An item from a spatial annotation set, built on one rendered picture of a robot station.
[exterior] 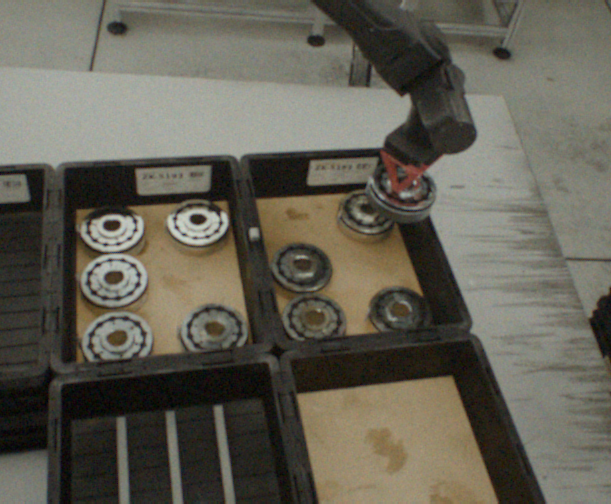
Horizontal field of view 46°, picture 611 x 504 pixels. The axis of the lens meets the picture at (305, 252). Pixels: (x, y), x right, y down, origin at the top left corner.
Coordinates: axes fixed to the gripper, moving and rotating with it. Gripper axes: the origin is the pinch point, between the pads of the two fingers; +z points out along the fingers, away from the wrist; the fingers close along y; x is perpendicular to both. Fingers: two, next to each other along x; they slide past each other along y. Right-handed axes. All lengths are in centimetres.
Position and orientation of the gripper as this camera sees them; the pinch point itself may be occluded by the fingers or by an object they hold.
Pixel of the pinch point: (406, 179)
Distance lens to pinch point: 110.8
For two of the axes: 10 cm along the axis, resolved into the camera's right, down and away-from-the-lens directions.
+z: -1.5, 6.2, 7.7
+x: -7.5, -5.7, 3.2
